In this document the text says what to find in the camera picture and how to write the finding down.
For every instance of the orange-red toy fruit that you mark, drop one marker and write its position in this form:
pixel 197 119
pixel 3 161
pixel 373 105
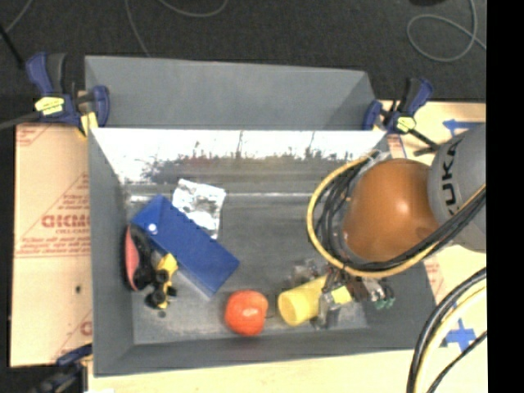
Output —
pixel 245 313

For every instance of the grey metal bin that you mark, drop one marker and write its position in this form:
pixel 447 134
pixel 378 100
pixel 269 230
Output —
pixel 262 236

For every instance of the silver foil packet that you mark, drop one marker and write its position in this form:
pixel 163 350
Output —
pixel 200 205

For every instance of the brown cardboard board, red print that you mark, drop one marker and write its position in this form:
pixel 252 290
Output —
pixel 49 260

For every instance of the blue flat box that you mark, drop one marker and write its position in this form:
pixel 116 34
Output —
pixel 192 246

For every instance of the clear plastic thing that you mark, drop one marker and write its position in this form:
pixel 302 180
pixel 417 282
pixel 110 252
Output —
pixel 307 270

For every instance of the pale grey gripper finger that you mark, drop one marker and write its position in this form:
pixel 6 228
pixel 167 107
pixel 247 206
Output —
pixel 328 311

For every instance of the black and yellow toy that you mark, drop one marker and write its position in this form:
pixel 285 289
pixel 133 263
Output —
pixel 161 274

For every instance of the yellow cup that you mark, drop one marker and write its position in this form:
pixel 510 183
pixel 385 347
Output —
pixel 296 303

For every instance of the red and black disc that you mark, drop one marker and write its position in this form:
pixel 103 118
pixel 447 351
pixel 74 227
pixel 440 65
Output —
pixel 131 260

